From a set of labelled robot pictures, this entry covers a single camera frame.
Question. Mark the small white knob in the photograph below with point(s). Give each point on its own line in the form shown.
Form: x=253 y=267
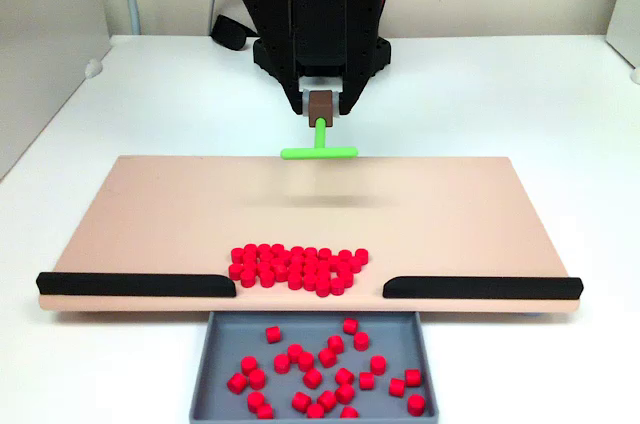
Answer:
x=635 y=75
x=93 y=68

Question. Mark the red cylindrical granule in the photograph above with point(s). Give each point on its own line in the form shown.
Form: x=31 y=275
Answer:
x=247 y=279
x=312 y=378
x=325 y=253
x=237 y=383
x=342 y=266
x=311 y=262
x=397 y=387
x=301 y=402
x=356 y=264
x=345 y=393
x=361 y=255
x=361 y=341
x=256 y=401
x=282 y=363
x=249 y=365
x=296 y=271
x=344 y=376
x=306 y=361
x=349 y=412
x=263 y=268
x=250 y=249
x=295 y=282
x=280 y=271
x=345 y=277
x=297 y=251
x=295 y=353
x=366 y=380
x=237 y=254
x=327 y=357
x=323 y=288
x=265 y=411
x=324 y=275
x=266 y=280
x=315 y=411
x=235 y=271
x=264 y=248
x=378 y=365
x=344 y=255
x=327 y=400
x=335 y=344
x=310 y=281
x=257 y=379
x=298 y=261
x=310 y=252
x=325 y=264
x=248 y=270
x=350 y=326
x=249 y=260
x=285 y=258
x=266 y=258
x=337 y=286
x=278 y=249
x=416 y=404
x=310 y=271
x=413 y=377
x=272 y=334

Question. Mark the beige flat board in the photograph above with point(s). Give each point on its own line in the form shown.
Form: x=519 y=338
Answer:
x=150 y=219

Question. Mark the grey rectangular tray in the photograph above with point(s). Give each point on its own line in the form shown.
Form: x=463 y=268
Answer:
x=220 y=344

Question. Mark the black rail strip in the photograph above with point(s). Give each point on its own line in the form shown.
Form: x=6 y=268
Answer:
x=480 y=288
x=135 y=285

